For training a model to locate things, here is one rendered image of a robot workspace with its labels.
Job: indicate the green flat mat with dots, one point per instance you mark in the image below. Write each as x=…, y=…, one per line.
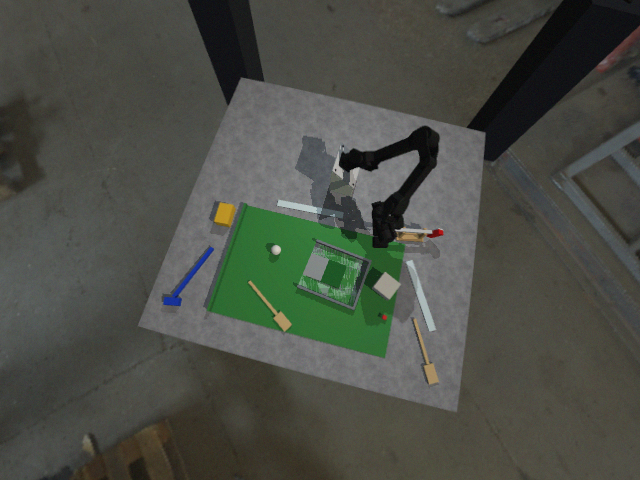
x=277, y=277

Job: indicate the yellow block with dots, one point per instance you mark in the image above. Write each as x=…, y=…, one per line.
x=224, y=214

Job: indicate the blue putter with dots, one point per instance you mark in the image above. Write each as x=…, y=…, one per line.
x=177, y=301

